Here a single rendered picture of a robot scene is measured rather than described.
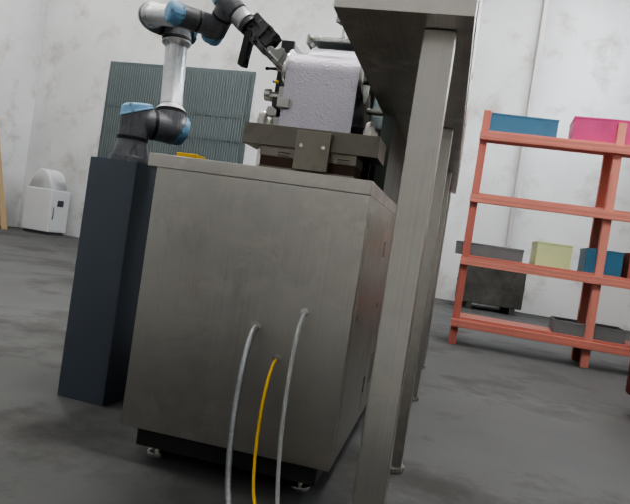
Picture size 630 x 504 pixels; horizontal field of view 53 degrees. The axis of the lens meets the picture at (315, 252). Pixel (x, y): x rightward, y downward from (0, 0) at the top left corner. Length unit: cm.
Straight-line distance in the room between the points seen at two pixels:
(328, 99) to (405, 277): 98
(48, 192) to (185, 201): 1125
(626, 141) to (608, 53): 587
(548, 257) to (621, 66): 634
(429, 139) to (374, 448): 58
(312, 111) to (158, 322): 81
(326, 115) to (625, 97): 955
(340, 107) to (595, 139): 387
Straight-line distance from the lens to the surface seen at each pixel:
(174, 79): 260
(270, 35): 219
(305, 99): 205
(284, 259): 174
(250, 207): 177
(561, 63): 1139
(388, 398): 121
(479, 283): 976
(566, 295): 1093
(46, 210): 1305
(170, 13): 227
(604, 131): 570
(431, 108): 120
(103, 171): 245
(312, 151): 179
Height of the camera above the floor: 73
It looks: 1 degrees down
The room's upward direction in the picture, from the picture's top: 9 degrees clockwise
